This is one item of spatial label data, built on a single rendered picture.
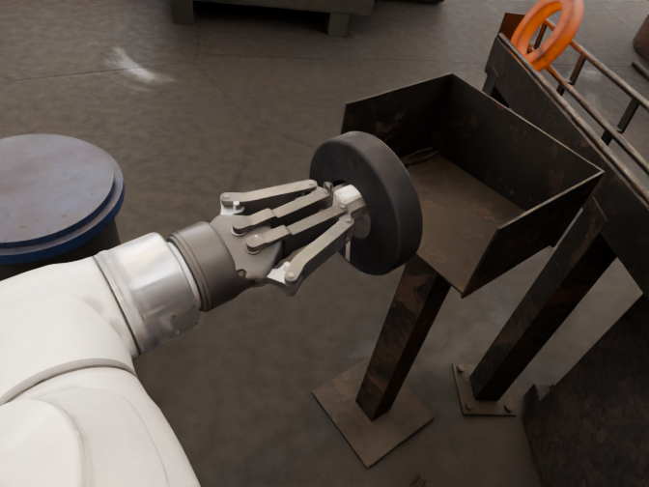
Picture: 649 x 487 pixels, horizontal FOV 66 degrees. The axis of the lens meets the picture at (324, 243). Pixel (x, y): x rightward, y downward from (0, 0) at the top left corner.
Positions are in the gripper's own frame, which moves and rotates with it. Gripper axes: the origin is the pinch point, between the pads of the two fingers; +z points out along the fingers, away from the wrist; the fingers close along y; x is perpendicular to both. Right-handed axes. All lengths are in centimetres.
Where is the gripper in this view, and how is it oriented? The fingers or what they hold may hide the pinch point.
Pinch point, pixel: (363, 193)
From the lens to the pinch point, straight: 52.6
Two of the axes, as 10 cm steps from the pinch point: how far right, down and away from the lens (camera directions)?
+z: 8.1, -3.9, 4.4
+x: 0.9, -6.6, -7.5
